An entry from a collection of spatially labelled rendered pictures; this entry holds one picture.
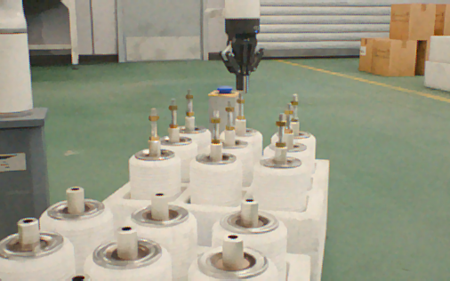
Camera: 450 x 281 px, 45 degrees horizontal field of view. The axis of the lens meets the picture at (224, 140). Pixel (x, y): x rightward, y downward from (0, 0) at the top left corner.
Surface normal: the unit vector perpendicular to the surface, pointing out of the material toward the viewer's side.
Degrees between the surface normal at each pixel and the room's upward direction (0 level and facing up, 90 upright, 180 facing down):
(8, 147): 91
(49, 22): 90
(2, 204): 90
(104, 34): 90
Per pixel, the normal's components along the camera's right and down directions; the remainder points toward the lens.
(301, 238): -0.22, 0.22
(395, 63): 0.22, 0.22
